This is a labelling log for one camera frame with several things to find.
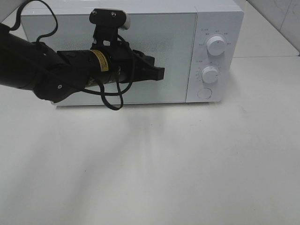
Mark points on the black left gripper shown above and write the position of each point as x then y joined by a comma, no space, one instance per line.
114,59

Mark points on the white timer knob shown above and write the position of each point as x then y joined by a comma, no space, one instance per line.
209,74

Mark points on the round door release button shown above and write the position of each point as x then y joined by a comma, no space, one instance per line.
204,93

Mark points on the white microwave door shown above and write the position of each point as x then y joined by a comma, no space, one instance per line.
166,37

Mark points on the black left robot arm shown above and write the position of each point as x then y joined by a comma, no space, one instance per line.
55,75

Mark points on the upper white power knob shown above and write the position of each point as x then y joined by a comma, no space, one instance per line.
215,44

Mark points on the white microwave oven body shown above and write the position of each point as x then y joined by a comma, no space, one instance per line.
222,17

